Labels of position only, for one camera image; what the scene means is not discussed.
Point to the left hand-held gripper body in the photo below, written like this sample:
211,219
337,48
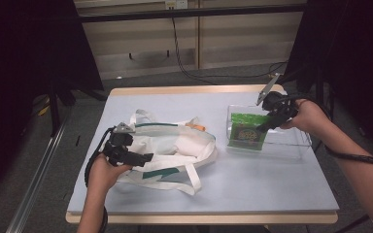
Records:
118,155

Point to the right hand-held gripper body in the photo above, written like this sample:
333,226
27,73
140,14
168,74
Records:
281,108

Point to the clear plastic tray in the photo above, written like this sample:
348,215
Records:
285,145

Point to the green snack packet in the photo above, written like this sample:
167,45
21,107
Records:
244,136

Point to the white canvas tote bag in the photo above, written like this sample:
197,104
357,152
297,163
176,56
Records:
181,145

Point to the person's left hand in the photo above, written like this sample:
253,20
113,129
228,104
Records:
100,174

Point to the person's right hand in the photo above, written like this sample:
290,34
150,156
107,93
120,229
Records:
311,116

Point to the orange packet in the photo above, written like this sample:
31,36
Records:
196,126

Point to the dark curtain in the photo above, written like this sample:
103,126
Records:
356,58
19,64

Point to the black horizontal bar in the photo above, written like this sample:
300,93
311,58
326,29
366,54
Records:
191,13

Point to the wall power outlet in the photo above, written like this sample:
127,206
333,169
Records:
176,4

